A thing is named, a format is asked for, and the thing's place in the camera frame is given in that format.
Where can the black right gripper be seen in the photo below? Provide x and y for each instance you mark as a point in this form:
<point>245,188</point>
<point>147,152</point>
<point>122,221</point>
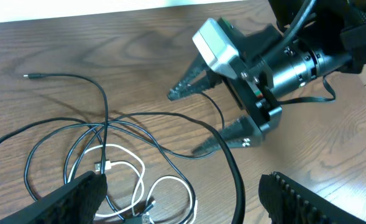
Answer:
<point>303,60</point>

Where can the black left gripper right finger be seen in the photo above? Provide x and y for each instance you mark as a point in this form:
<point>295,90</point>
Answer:
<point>287,201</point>

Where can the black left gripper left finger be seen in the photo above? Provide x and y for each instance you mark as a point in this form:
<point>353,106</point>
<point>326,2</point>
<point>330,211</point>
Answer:
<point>75,202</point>

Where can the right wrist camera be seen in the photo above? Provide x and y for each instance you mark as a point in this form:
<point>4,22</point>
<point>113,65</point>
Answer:
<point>216,48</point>

